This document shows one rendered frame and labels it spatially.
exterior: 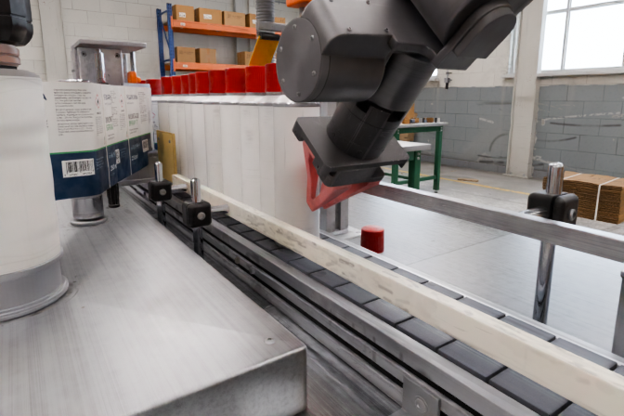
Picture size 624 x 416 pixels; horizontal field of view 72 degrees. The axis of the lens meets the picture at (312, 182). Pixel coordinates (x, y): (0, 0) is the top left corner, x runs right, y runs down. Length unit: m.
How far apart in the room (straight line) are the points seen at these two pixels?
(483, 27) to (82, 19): 7.97
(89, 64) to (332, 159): 0.63
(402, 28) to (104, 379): 0.30
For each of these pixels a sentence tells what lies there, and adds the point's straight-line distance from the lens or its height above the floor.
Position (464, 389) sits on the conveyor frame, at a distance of 0.30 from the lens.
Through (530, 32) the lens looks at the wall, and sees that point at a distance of 6.50.
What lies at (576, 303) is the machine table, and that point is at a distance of 0.56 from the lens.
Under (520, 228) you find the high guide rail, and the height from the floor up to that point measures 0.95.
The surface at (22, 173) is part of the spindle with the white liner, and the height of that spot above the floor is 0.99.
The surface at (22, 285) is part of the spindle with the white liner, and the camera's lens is 0.41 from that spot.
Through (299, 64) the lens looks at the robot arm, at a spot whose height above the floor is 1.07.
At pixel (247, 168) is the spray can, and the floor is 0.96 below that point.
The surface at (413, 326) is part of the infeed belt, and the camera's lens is 0.34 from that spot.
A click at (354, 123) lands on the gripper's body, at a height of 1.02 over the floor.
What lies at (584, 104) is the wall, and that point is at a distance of 6.18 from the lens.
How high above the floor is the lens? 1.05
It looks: 11 degrees down
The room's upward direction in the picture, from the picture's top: straight up
